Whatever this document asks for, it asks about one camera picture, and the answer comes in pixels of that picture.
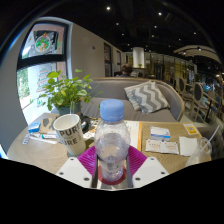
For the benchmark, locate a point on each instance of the group of ceiling spotlights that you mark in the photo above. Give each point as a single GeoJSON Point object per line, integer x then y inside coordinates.
{"type": "Point", "coordinates": [108, 8]}

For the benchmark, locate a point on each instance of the group of dining chairs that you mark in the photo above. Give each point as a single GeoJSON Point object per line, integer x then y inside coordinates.
{"type": "Point", "coordinates": [196, 96]}

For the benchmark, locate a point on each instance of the grey curved sofa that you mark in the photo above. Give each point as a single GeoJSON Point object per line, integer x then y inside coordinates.
{"type": "Point", "coordinates": [110, 90]}

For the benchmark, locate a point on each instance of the pill blister pack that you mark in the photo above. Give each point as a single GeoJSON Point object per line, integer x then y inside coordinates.
{"type": "Point", "coordinates": [26, 139]}

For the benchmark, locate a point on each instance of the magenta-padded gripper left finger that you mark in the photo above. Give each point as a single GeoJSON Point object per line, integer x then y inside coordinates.
{"type": "Point", "coordinates": [75, 172]}

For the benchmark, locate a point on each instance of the flat blue white box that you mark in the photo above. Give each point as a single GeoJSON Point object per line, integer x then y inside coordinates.
{"type": "Point", "coordinates": [34, 127]}

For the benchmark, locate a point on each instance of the small black round object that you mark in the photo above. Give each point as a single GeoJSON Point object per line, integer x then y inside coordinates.
{"type": "Point", "coordinates": [85, 123]}

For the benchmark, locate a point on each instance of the clear blue-capped water bottle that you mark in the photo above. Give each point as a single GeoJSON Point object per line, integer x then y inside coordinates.
{"type": "Point", "coordinates": [112, 140]}

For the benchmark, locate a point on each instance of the small white blue packet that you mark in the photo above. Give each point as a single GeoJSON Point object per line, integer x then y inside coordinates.
{"type": "Point", "coordinates": [160, 133]}

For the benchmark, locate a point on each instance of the window with festive decals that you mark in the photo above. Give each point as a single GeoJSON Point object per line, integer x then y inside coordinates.
{"type": "Point", "coordinates": [43, 43]}

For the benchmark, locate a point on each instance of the yellow square table sticker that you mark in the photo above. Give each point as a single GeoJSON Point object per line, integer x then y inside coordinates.
{"type": "Point", "coordinates": [191, 129]}

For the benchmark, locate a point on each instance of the printed menu sheet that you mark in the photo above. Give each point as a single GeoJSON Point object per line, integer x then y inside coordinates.
{"type": "Point", "coordinates": [92, 135]}

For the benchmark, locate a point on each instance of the white flat sachet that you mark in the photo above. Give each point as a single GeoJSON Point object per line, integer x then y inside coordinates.
{"type": "Point", "coordinates": [153, 146]}
{"type": "Point", "coordinates": [170, 147]}

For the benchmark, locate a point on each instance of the white orange flat box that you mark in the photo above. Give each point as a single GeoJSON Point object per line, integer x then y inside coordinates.
{"type": "Point", "coordinates": [135, 133]}

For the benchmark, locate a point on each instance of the green potted plant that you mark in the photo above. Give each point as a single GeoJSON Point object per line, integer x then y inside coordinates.
{"type": "Point", "coordinates": [66, 90]}

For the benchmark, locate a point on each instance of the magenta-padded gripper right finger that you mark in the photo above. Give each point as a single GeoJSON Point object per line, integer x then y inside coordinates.
{"type": "Point", "coordinates": [150, 171]}

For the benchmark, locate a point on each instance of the white paper napkin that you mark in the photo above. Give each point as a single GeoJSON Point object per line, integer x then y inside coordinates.
{"type": "Point", "coordinates": [188, 146]}

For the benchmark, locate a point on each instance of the white mug with black lettering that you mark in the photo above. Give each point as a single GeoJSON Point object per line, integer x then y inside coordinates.
{"type": "Point", "coordinates": [70, 135]}

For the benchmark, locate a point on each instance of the grey white chevron cushion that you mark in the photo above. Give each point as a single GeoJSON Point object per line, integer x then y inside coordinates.
{"type": "Point", "coordinates": [148, 98]}

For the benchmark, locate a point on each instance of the dark tufted armchair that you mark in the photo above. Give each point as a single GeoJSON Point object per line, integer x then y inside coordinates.
{"type": "Point", "coordinates": [219, 146]}

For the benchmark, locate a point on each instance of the person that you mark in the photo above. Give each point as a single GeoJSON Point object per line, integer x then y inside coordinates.
{"type": "Point", "coordinates": [126, 70]}

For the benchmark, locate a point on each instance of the white green tube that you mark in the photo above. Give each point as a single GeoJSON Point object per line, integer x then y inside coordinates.
{"type": "Point", "coordinates": [49, 136]}

